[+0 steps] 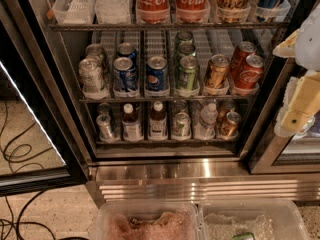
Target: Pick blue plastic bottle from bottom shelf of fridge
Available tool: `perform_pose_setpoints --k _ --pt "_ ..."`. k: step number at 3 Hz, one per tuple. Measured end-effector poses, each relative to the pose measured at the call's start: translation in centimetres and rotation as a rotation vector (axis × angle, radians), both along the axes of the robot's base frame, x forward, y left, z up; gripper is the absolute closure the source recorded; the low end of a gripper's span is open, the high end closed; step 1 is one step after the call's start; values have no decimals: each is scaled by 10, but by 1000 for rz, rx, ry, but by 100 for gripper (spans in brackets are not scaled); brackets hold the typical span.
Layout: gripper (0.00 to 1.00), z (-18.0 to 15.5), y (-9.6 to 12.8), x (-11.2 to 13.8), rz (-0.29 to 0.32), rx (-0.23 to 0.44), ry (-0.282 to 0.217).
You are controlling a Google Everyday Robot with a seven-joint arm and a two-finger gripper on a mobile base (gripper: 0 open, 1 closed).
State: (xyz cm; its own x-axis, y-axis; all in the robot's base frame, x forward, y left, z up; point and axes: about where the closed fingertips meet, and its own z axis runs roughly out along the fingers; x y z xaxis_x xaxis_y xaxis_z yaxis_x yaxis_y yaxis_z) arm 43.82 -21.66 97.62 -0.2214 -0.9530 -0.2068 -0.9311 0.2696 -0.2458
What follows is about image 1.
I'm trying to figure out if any red coca-cola can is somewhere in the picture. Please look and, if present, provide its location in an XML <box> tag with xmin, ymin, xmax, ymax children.
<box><xmin>230</xmin><ymin>41</ymin><xmax>256</xmax><ymax>78</ymax></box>
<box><xmin>234</xmin><ymin>54</ymin><xmax>264</xmax><ymax>90</ymax></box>

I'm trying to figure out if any Coca-Cola bottle left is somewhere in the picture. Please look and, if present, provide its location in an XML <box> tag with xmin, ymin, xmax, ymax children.
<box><xmin>136</xmin><ymin>0</ymin><xmax>169</xmax><ymax>24</ymax></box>

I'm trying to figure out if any blue Pepsi can rear left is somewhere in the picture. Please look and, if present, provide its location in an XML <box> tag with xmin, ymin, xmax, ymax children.
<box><xmin>117</xmin><ymin>42</ymin><xmax>137</xmax><ymax>63</ymax></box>

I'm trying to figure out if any gold can middle shelf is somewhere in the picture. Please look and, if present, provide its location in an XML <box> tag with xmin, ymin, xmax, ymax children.
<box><xmin>204</xmin><ymin>54</ymin><xmax>230</xmax><ymax>96</ymax></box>

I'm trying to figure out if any clear water bottle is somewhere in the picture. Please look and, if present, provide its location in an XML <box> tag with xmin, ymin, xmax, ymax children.
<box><xmin>195</xmin><ymin>103</ymin><xmax>218</xmax><ymax>140</ymax></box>

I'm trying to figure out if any open glass fridge door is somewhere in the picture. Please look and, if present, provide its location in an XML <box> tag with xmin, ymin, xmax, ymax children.
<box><xmin>0</xmin><ymin>0</ymin><xmax>88</xmax><ymax>196</ymax></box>

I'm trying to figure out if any clear bin left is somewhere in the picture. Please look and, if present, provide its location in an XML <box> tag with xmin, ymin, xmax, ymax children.
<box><xmin>95</xmin><ymin>199</ymin><xmax>200</xmax><ymax>240</ymax></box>

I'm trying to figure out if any Coca-Cola bottle right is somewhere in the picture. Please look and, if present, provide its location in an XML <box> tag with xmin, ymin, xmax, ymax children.
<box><xmin>175</xmin><ymin>0</ymin><xmax>206</xmax><ymax>23</ymax></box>

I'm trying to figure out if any brown tea bottle white cap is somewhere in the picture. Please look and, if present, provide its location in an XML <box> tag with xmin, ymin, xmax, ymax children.
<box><xmin>122</xmin><ymin>103</ymin><xmax>143</xmax><ymax>142</ymax></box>

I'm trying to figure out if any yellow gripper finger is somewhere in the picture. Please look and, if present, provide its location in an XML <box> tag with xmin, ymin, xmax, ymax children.
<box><xmin>280</xmin><ymin>71</ymin><xmax>320</xmax><ymax>133</ymax></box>
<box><xmin>272</xmin><ymin>29</ymin><xmax>299</xmax><ymax>58</ymax></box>

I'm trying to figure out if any stainless steel fridge cabinet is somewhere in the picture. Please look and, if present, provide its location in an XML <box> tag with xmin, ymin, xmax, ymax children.
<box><xmin>20</xmin><ymin>0</ymin><xmax>319</xmax><ymax>203</ymax></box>

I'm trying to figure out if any empty clear plastic tray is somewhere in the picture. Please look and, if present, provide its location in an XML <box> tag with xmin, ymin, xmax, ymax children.
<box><xmin>52</xmin><ymin>0</ymin><xmax>96</xmax><ymax>25</ymax></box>

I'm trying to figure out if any blue Pepsi can centre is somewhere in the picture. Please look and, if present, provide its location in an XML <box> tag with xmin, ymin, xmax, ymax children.
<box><xmin>146</xmin><ymin>56</ymin><xmax>169</xmax><ymax>97</ymax></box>

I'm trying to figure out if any white can middle front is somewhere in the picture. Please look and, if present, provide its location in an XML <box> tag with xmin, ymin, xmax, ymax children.
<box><xmin>79</xmin><ymin>58</ymin><xmax>108</xmax><ymax>100</ymax></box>

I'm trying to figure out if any clear bin right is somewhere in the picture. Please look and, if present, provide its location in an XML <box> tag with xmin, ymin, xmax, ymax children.
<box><xmin>199</xmin><ymin>198</ymin><xmax>311</xmax><ymax>240</ymax></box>

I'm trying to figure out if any silver can bottom front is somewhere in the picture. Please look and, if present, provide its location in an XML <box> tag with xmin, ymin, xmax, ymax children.
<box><xmin>96</xmin><ymin>113</ymin><xmax>118</xmax><ymax>143</ymax></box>

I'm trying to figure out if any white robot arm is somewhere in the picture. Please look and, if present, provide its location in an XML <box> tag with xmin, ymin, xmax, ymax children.
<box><xmin>273</xmin><ymin>5</ymin><xmax>320</xmax><ymax>137</ymax></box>

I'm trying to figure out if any green can rear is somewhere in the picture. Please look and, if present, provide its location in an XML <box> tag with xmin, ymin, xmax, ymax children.
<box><xmin>175</xmin><ymin>31</ymin><xmax>194</xmax><ymax>47</ymax></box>

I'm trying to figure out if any blue pepsi can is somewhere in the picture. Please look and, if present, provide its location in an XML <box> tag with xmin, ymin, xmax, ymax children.
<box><xmin>117</xmin><ymin>42</ymin><xmax>137</xmax><ymax>63</ymax></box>
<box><xmin>146</xmin><ymin>56</ymin><xmax>169</xmax><ymax>97</ymax></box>
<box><xmin>113</xmin><ymin>57</ymin><xmax>139</xmax><ymax>98</ymax></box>

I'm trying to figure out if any green can in bin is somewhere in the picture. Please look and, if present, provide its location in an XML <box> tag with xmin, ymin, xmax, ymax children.
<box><xmin>232</xmin><ymin>232</ymin><xmax>256</xmax><ymax>240</ymax></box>

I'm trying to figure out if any coca-cola bottle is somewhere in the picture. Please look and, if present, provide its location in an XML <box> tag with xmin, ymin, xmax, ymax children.
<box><xmin>175</xmin><ymin>0</ymin><xmax>206</xmax><ymax>23</ymax></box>
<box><xmin>136</xmin><ymin>0</ymin><xmax>169</xmax><ymax>24</ymax></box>

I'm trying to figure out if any black floor cable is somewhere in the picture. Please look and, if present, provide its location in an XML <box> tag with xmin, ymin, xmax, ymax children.
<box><xmin>0</xmin><ymin>100</ymin><xmax>90</xmax><ymax>240</ymax></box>

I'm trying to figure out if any red Coca-Cola can rear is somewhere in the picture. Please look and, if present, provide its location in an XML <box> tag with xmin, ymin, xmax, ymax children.
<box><xmin>230</xmin><ymin>41</ymin><xmax>256</xmax><ymax>78</ymax></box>

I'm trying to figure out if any gold can bottom front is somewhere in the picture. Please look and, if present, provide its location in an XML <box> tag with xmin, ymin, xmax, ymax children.
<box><xmin>218</xmin><ymin>111</ymin><xmax>241</xmax><ymax>138</ymax></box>

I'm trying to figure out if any green can middle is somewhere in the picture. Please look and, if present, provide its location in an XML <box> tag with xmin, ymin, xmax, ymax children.
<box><xmin>175</xmin><ymin>43</ymin><xmax>197</xmax><ymax>63</ymax></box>

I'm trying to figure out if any gold can bottom rear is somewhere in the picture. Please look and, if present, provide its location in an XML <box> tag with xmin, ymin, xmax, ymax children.
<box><xmin>218</xmin><ymin>100</ymin><xmax>236</xmax><ymax>118</ymax></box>

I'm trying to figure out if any blue Pepsi can front left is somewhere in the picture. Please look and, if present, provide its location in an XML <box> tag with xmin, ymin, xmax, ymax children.
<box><xmin>113</xmin><ymin>57</ymin><xmax>139</xmax><ymax>98</ymax></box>

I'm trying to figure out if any red Coca-Cola can front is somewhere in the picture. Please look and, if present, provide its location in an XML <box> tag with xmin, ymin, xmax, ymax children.
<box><xmin>234</xmin><ymin>54</ymin><xmax>264</xmax><ymax>90</ymax></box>

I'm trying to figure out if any clear bin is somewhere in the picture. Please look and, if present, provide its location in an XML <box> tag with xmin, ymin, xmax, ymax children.
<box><xmin>199</xmin><ymin>198</ymin><xmax>311</xmax><ymax>240</ymax></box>
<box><xmin>95</xmin><ymin>199</ymin><xmax>200</xmax><ymax>240</ymax></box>

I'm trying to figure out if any white can middle rear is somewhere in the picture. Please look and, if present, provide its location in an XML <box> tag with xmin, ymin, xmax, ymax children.
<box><xmin>85</xmin><ymin>44</ymin><xmax>108</xmax><ymax>70</ymax></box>

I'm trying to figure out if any silver can bottom rear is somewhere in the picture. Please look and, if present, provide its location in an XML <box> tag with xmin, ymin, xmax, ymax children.
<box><xmin>97</xmin><ymin>102</ymin><xmax>112</xmax><ymax>114</ymax></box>

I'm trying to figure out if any silver can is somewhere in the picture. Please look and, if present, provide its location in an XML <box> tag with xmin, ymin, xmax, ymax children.
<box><xmin>97</xmin><ymin>102</ymin><xmax>112</xmax><ymax>114</ymax></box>
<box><xmin>96</xmin><ymin>113</ymin><xmax>118</xmax><ymax>143</ymax></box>

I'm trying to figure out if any green white can bottom front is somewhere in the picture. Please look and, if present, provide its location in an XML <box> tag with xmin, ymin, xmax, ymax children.
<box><xmin>172</xmin><ymin>112</ymin><xmax>191</xmax><ymax>141</ymax></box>

